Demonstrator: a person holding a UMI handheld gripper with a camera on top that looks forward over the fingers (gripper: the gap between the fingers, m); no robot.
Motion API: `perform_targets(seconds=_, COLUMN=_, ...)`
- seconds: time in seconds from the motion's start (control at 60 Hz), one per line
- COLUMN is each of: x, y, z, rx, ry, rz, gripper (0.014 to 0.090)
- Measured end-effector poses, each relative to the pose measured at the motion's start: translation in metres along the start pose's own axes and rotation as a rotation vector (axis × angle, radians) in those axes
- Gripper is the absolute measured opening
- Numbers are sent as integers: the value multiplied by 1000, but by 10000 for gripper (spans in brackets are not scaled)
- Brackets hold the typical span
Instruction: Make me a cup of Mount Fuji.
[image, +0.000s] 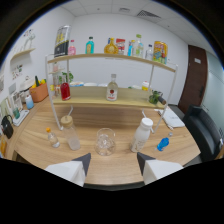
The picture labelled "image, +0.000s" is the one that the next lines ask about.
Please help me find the blue liquid bottle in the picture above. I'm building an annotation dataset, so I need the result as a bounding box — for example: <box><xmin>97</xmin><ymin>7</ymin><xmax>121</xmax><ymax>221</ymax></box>
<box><xmin>156</xmin><ymin>132</ymin><xmax>174</xmax><ymax>152</ymax></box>

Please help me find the white milk bottle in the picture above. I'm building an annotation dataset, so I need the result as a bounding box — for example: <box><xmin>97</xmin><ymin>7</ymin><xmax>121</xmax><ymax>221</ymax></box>
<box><xmin>129</xmin><ymin>117</ymin><xmax>154</xmax><ymax>153</ymax></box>

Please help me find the clear bottle with orange cap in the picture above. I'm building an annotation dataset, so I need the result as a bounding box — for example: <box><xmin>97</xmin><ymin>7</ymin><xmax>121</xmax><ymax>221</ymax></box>
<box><xmin>45</xmin><ymin>127</ymin><xmax>61</xmax><ymax>149</ymax></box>

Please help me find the green cup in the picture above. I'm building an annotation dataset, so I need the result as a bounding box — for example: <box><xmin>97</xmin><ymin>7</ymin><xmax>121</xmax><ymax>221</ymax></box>
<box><xmin>12</xmin><ymin>107</ymin><xmax>21</xmax><ymax>120</ymax></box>

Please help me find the light blue cup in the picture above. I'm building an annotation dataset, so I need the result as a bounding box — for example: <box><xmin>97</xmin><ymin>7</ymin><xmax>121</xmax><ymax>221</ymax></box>
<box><xmin>25</xmin><ymin>94</ymin><xmax>35</xmax><ymax>110</ymax></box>

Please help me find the clear glass with ice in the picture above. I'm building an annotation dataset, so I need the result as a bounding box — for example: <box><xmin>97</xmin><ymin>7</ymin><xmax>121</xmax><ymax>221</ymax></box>
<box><xmin>94</xmin><ymin>127</ymin><xmax>117</xmax><ymax>157</ymax></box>

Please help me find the white notebook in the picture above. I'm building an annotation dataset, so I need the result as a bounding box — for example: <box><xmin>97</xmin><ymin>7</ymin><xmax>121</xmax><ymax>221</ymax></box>
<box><xmin>156</xmin><ymin>106</ymin><xmax>186</xmax><ymax>129</ymax></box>

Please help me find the black chair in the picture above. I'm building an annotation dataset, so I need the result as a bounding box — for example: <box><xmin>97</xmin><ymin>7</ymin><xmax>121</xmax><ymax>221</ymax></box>
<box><xmin>182</xmin><ymin>104</ymin><xmax>224</xmax><ymax>163</ymax></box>

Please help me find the green plant jar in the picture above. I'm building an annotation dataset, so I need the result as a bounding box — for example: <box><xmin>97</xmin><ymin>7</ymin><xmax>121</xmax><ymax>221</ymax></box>
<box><xmin>148</xmin><ymin>89</ymin><xmax>167</xmax><ymax>106</ymax></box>

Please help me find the white tray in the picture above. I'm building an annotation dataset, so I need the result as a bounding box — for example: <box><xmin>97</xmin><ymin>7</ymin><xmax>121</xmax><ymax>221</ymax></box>
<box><xmin>12</xmin><ymin>109</ymin><xmax>30</xmax><ymax>127</ymax></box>

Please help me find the white and wood shelf rack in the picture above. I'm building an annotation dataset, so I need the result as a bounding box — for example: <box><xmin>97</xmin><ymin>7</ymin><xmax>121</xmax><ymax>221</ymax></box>
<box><xmin>44</xmin><ymin>53</ymin><xmax>179</xmax><ymax>132</ymax></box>

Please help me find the black kettle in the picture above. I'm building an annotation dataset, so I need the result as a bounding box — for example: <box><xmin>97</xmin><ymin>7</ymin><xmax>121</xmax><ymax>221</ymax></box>
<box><xmin>0</xmin><ymin>114</ymin><xmax>14</xmax><ymax>139</ymax></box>

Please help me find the red liquid glass bottle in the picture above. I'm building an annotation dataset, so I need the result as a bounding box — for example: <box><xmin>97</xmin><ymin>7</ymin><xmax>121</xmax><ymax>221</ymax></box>
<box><xmin>59</xmin><ymin>75</ymin><xmax>72</xmax><ymax>102</ymax></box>

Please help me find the orange storage basket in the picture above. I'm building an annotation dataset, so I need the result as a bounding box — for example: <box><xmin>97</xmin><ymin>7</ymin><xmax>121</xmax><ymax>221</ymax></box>
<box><xmin>29</xmin><ymin>82</ymin><xmax>50</xmax><ymax>103</ymax></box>

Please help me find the clear bottle with red label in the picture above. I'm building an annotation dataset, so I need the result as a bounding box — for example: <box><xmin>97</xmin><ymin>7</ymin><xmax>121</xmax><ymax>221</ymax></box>
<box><xmin>105</xmin><ymin>73</ymin><xmax>119</xmax><ymax>102</ymax></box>

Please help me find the green leafy plant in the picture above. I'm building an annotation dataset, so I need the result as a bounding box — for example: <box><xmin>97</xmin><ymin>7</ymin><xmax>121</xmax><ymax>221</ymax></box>
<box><xmin>61</xmin><ymin>71</ymin><xmax>74</xmax><ymax>84</ymax></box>

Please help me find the brown door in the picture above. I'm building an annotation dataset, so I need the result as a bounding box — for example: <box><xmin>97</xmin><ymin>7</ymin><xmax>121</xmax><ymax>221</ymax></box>
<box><xmin>178</xmin><ymin>44</ymin><xmax>208</xmax><ymax>114</ymax></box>

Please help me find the small clear bottle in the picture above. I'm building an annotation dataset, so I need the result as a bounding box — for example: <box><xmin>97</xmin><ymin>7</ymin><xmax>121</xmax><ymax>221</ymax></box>
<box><xmin>145</xmin><ymin>44</ymin><xmax>154</xmax><ymax>61</ymax></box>

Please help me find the yellow snack bag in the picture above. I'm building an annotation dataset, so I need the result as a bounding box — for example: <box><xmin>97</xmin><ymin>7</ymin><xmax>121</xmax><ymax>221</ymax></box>
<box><xmin>152</xmin><ymin>40</ymin><xmax>169</xmax><ymax>65</ymax></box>

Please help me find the small pink bottle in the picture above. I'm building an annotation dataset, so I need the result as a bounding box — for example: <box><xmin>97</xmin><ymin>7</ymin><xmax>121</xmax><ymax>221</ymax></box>
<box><xmin>67</xmin><ymin>39</ymin><xmax>77</xmax><ymax>56</ymax></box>

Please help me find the clear bottle with green cap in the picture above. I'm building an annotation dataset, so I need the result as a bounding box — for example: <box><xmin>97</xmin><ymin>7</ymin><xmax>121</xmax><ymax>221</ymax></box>
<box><xmin>133</xmin><ymin>33</ymin><xmax>145</xmax><ymax>58</ymax></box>

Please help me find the small light blue bottle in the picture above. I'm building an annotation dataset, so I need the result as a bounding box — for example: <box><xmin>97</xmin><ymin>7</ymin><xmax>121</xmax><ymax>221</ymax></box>
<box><xmin>127</xmin><ymin>39</ymin><xmax>136</xmax><ymax>57</ymax></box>

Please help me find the teal bottle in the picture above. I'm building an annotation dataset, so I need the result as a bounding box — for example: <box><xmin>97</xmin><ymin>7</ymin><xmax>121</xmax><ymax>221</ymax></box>
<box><xmin>85</xmin><ymin>36</ymin><xmax>95</xmax><ymax>55</ymax></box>

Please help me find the red packet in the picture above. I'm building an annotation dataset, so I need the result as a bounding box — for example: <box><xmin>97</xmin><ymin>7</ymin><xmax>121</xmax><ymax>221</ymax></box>
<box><xmin>116</xmin><ymin>38</ymin><xmax>127</xmax><ymax>55</ymax></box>

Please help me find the amber round bottle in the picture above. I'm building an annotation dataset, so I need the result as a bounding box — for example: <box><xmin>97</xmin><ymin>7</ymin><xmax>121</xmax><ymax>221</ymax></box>
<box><xmin>103</xmin><ymin>37</ymin><xmax>120</xmax><ymax>55</ymax></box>

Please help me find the ceiling air vent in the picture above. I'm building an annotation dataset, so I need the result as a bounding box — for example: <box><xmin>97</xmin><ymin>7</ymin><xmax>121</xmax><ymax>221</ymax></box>
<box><xmin>136</xmin><ymin>9</ymin><xmax>160</xmax><ymax>19</ymax></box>

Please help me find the wooden wall shelf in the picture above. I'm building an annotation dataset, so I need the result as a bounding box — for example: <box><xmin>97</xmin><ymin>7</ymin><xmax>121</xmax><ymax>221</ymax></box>
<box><xmin>9</xmin><ymin>47</ymin><xmax>37</xmax><ymax>63</ymax></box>

